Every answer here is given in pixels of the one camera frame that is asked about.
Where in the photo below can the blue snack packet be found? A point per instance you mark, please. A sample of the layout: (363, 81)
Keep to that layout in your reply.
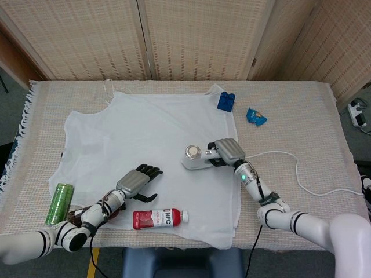
(256, 116)

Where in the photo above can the beige woven tablecloth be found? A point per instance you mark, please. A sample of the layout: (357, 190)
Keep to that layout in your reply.
(290, 127)

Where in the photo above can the green drink can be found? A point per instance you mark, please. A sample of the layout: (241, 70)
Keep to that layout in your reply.
(59, 207)

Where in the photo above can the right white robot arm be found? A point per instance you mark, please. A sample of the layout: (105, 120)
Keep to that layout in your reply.
(307, 223)

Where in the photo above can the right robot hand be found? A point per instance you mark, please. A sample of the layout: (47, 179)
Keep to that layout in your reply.
(230, 150)

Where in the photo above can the white power strip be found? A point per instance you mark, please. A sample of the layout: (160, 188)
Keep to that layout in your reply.
(356, 113)

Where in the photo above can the yellow floor tape strip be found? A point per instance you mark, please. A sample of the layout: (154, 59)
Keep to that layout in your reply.
(93, 266)

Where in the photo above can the brown tea bottle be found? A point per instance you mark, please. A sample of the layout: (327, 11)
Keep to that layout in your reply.
(74, 216)

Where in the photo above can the beige woven folding screen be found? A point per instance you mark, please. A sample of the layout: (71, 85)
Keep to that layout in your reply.
(188, 37)

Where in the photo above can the blue toy brick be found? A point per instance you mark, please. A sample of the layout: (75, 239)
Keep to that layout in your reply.
(225, 102)

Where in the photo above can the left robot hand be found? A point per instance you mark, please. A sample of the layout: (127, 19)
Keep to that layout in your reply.
(133, 182)

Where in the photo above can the red NFC juice bottle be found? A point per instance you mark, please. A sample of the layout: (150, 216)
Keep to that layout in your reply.
(159, 218)

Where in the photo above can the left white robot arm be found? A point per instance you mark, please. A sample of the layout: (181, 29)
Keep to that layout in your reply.
(66, 234)

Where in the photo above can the white sleeveless shirt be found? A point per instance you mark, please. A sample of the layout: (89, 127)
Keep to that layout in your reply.
(145, 133)

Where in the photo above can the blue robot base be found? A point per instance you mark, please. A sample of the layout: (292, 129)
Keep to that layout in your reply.
(179, 265)

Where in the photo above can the black and white shoe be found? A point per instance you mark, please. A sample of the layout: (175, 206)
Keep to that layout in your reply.
(367, 188)

